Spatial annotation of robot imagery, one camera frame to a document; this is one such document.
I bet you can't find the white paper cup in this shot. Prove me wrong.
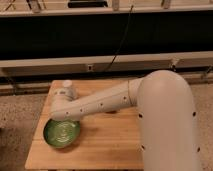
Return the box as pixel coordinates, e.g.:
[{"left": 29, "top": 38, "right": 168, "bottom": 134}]
[{"left": 62, "top": 80, "right": 73, "bottom": 89}]

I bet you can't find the black hanging cable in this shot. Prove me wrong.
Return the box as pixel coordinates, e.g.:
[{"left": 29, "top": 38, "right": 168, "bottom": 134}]
[{"left": 101, "top": 4, "right": 135, "bottom": 73}]

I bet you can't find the wooden folding table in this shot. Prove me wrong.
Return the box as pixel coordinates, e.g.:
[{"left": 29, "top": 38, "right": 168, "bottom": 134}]
[{"left": 25, "top": 80, "right": 143, "bottom": 171}]

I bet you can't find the white wall power strip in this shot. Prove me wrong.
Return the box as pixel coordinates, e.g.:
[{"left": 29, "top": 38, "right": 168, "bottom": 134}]
[{"left": 0, "top": 60, "right": 171, "bottom": 77}]

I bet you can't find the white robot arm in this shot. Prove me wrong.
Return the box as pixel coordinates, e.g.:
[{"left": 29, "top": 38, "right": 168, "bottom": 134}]
[{"left": 50, "top": 70, "right": 203, "bottom": 171}]

